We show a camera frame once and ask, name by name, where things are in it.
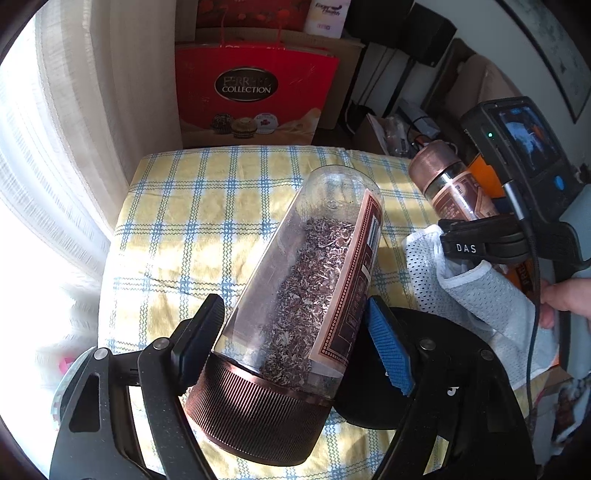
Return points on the large beige sofa cushion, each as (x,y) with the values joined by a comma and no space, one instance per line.
(498,83)

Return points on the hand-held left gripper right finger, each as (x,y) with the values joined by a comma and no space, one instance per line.
(390,350)

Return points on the yellow checked tablecloth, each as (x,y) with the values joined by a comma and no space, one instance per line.
(184,221)

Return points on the white curtain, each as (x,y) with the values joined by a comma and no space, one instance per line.
(92,115)

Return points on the person's right hand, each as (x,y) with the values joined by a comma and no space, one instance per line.
(563,300)

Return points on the brown cardboard box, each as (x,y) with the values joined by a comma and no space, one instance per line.
(344,83)

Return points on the red chocolate gift bag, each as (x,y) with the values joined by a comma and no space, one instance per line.
(300,83)

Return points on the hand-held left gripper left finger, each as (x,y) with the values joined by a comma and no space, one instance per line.
(198,341)

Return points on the red tea gift bag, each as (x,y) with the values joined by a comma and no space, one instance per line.
(249,14)

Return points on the clear jar with copper lid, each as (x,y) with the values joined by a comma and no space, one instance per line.
(443,184)

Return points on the clear jar with brown lid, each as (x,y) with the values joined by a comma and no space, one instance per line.
(300,277)

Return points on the brown sofa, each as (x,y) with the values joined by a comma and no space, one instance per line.
(450,69)

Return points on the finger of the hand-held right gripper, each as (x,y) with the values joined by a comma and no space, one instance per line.
(480,225)
(489,249)

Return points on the framed painting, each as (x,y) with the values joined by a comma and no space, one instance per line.
(554,46)

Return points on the white mesh cloth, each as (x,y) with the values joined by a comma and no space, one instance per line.
(485,300)

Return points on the small white blue box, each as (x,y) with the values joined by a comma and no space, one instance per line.
(413,110)

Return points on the black speaker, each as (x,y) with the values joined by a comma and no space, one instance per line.
(374,23)
(429,34)

